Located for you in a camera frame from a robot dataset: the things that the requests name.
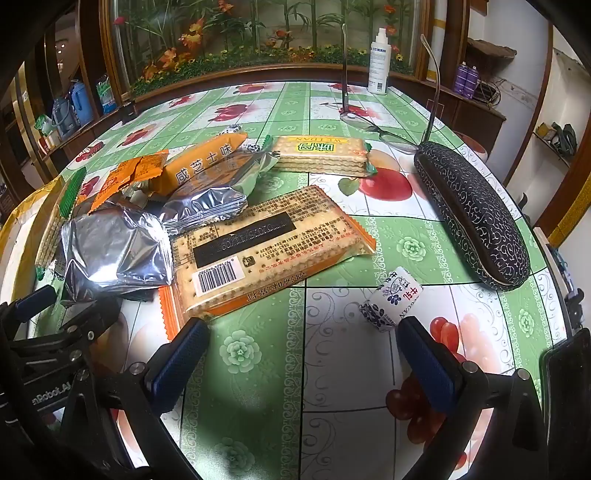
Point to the white spray bottle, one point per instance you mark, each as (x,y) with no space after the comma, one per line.
(378,69)

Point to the small dark box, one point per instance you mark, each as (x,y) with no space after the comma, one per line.
(128,113)

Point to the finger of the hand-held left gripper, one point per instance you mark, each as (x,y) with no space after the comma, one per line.
(30,302)

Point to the silver foil snack packet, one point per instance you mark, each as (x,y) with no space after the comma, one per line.
(115,254)
(258,170)
(207,203)

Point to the green-edged cracker pack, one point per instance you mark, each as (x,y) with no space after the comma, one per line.
(51,230)
(318,154)

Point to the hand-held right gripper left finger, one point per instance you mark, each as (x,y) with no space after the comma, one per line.
(180,364)

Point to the large orange biscuit packet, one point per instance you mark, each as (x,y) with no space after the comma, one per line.
(198,170)

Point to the large clear orange-edged cracker pack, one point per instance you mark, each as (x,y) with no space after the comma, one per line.
(258,244)

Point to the small orange snack packet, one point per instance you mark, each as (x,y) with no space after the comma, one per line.
(134,177)

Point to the blue and white candy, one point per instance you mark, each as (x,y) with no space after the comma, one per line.
(253,147)
(392,300)

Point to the eyeglasses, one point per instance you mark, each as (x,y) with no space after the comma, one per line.
(345,99)

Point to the purple spray can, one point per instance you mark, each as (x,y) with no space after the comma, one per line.
(461,78)
(472,82)

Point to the green bag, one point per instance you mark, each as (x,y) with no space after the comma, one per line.
(44,123)

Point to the black patterned eyeglass case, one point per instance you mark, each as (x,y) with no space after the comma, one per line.
(471,217)

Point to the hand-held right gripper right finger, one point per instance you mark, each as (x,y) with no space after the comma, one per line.
(429,364)

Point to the glass flower display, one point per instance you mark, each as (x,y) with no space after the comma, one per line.
(231,37)

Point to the wooden sideboard cabinet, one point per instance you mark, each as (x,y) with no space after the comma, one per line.
(475,120)

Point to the black flat device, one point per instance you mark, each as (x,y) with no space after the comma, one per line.
(570,392)

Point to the grey thermos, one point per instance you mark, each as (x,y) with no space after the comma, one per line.
(62,117)

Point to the blue thermos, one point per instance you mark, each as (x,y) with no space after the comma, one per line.
(82,106)

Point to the green floral tablecloth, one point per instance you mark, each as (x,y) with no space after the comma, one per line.
(406,244)

